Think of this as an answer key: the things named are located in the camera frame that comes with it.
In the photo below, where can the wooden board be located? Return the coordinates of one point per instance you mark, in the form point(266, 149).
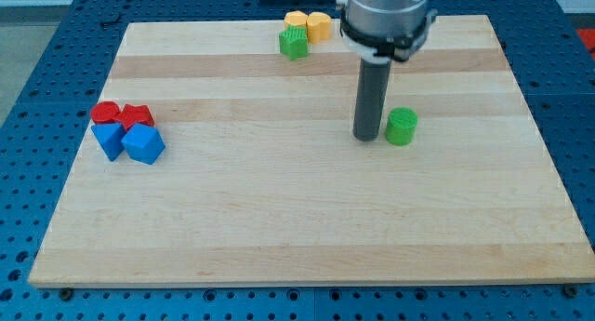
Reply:
point(261, 183)

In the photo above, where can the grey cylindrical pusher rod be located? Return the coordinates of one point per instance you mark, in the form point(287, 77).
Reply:
point(371, 92)

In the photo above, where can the blue cube block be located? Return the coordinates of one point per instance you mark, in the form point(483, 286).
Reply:
point(143, 143)

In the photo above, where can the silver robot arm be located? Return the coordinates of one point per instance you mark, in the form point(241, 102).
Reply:
point(380, 32)

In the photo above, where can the green cylinder block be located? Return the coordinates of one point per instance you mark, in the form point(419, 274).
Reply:
point(401, 126)

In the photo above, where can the yellow heart block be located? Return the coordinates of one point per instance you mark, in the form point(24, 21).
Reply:
point(319, 27)

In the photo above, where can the blue triangle block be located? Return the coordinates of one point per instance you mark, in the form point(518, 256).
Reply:
point(109, 136)

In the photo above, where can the yellow hexagon block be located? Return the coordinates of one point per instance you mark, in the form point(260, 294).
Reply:
point(295, 18)

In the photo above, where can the red star block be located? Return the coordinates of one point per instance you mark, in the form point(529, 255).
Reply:
point(132, 115)

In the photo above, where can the red cylinder block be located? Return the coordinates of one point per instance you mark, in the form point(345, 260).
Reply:
point(104, 112)

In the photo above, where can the green star block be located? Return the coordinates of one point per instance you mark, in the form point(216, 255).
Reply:
point(294, 42)

